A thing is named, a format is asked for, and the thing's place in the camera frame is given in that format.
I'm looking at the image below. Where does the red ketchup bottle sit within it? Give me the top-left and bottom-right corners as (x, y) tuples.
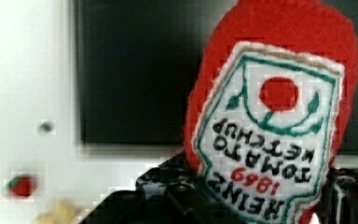
(184, 0), (358, 224)

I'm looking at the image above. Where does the black toaster oven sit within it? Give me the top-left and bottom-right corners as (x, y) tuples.
(71, 0), (358, 157)

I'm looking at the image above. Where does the peeled banana toy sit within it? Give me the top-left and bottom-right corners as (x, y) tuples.
(33, 201), (79, 224)

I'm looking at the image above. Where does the small red strawberry toy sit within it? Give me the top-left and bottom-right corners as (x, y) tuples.
(7, 175), (34, 198)

